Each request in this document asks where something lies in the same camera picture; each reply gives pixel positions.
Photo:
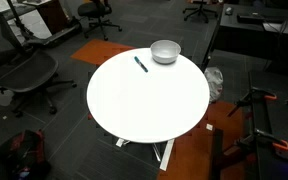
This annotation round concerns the teal capped marker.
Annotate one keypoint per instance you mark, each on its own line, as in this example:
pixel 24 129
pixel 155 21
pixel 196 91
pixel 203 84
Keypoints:
pixel 140 64

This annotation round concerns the white ceramic bowl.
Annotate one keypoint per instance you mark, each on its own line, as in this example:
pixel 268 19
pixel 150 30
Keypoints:
pixel 165 51

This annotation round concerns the round white table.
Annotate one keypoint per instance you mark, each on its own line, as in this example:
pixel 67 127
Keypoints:
pixel 147 108

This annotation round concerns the white plastic bag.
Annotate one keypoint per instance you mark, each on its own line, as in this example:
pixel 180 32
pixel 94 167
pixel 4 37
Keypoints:
pixel 215 81

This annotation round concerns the black swivel chair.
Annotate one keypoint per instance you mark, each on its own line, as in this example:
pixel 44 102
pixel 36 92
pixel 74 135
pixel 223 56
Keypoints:
pixel 97 9

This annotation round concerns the black chair base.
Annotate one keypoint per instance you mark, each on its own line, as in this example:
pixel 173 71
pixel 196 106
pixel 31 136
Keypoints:
pixel 200 11

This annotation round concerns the black treadmill base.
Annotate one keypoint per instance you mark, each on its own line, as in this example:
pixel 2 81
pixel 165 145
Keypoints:
pixel 33 30

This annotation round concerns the grey computer mouse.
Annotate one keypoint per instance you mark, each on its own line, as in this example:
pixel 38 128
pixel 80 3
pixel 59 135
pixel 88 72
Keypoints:
pixel 229 11

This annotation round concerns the black keyboard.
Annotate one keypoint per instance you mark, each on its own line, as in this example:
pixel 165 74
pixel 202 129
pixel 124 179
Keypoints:
pixel 253 18

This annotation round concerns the dark wooden cabinet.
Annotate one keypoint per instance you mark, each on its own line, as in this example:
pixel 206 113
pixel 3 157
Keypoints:
pixel 52 13

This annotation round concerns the black workbench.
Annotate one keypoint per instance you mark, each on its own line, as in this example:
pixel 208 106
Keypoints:
pixel 270 116

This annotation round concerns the red and black backpack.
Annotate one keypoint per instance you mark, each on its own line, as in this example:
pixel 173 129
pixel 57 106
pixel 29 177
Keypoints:
pixel 24 156

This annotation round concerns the black mesh office chair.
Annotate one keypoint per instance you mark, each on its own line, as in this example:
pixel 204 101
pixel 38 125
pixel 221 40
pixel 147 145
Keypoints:
pixel 24 71

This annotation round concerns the black desk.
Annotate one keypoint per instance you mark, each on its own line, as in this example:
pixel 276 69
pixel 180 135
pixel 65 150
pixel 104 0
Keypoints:
pixel 266 40

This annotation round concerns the orange handled bar clamp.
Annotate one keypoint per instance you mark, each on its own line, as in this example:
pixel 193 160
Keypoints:
pixel 250 97
pixel 258 134

